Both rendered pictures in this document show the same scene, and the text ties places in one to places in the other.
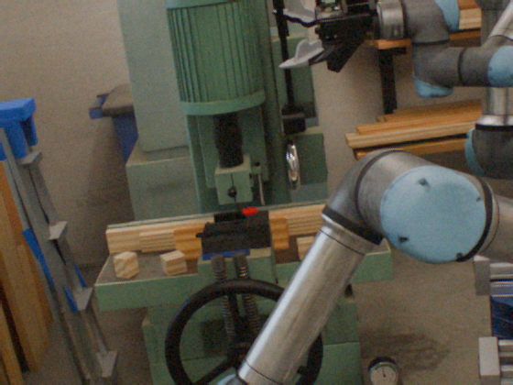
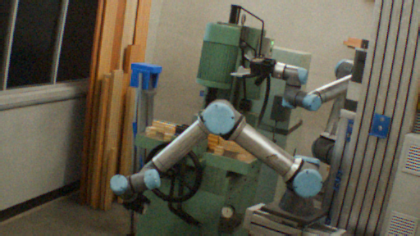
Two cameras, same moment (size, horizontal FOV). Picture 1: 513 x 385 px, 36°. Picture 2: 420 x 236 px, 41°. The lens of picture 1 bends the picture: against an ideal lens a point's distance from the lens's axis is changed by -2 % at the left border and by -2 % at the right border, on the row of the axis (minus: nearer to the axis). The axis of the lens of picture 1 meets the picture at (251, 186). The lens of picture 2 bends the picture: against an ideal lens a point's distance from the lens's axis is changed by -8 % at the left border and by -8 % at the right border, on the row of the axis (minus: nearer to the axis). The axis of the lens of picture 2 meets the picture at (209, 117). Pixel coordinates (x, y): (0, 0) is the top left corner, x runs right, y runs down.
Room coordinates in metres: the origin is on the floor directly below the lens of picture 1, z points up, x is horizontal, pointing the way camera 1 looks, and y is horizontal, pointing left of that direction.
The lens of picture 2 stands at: (-1.24, -0.80, 1.54)
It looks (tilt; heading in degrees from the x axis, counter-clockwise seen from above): 9 degrees down; 16
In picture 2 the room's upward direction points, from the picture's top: 10 degrees clockwise
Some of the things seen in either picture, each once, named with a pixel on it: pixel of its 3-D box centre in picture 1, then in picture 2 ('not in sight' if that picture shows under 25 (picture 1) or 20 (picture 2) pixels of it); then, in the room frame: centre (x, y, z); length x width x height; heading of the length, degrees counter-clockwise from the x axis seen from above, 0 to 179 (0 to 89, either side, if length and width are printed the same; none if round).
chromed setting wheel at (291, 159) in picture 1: (292, 164); not in sight; (1.79, -0.10, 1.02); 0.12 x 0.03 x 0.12; 176
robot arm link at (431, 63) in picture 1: (440, 67); (293, 96); (1.53, -0.39, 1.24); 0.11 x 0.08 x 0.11; 47
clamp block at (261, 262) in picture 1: (238, 268); (189, 146); (1.48, 0.05, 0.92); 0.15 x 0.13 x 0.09; 86
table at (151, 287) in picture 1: (243, 271); (194, 152); (1.56, 0.04, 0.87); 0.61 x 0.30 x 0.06; 86
